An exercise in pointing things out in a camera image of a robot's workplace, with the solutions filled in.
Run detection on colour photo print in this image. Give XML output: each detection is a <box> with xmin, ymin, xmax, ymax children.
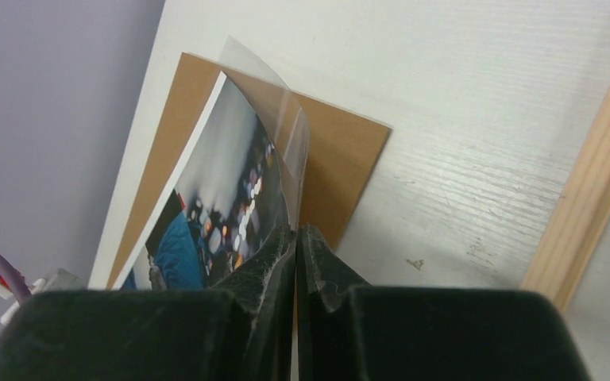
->
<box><xmin>114</xmin><ymin>75</ymin><xmax>288</xmax><ymax>291</ymax></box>

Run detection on clear plastic sheet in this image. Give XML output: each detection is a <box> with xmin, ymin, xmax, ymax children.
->
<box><xmin>219</xmin><ymin>37</ymin><xmax>310</xmax><ymax>230</ymax></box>

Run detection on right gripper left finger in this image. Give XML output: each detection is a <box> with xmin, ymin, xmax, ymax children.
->
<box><xmin>0</xmin><ymin>225</ymin><xmax>295</xmax><ymax>380</ymax></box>

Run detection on wooden picture frame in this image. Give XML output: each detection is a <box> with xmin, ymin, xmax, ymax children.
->
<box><xmin>520</xmin><ymin>86</ymin><xmax>610</xmax><ymax>312</ymax></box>

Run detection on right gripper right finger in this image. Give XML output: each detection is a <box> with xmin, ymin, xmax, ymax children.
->
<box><xmin>295</xmin><ymin>225</ymin><xmax>589</xmax><ymax>380</ymax></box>

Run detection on brown cardboard backing board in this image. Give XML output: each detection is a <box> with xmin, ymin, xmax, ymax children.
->
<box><xmin>89</xmin><ymin>53</ymin><xmax>390</xmax><ymax>290</ymax></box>

